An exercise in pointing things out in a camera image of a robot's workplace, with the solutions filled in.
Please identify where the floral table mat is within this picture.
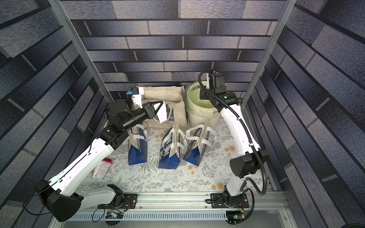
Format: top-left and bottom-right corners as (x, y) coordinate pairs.
(78, 118), (238, 192)

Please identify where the blue white bag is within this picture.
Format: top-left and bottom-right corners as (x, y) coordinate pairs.
(183, 118), (217, 166)
(158, 121), (187, 170)
(128, 124), (148, 165)

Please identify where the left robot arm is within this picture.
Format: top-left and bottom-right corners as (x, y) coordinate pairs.
(35, 101), (165, 222)

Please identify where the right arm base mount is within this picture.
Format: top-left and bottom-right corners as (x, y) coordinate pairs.
(209, 192), (250, 209)

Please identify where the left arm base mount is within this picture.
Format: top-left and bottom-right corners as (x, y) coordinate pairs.
(98, 193), (138, 210)

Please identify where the green lined trash bin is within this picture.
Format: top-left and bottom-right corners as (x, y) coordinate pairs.
(182, 82), (221, 129)

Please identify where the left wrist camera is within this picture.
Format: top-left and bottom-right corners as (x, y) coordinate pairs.
(127, 87), (144, 110)

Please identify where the pink lidded cup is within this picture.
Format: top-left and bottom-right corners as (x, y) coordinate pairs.
(92, 158), (113, 179)

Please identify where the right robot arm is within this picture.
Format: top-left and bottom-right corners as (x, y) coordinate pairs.
(198, 71), (268, 207)

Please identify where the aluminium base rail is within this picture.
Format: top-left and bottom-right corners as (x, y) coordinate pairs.
(70, 192), (290, 222)

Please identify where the beige canvas tote bag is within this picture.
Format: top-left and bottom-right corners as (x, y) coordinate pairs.
(142, 86), (188, 130)

